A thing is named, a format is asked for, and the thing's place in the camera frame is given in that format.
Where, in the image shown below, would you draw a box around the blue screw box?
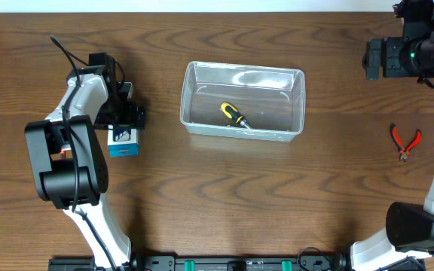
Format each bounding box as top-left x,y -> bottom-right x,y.
107,126 -> 139,157

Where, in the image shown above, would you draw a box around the red handled pliers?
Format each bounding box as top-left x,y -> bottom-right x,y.
389,123 -> 423,163

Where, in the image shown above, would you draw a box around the stubby yellow black screwdriver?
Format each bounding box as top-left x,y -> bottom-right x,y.
221,102 -> 252,129

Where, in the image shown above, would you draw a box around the clear plastic container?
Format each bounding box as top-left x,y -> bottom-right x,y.
180,61 -> 306,142

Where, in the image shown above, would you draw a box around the small claw hammer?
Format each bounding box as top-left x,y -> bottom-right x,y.
60,145 -> 71,158

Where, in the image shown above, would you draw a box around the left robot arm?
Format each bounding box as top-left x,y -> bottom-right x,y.
25,52 -> 145,270

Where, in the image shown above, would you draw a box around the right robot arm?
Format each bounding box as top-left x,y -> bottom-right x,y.
341,0 -> 434,270

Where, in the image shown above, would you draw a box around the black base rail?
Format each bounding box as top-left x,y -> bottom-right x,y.
47,248 -> 426,271

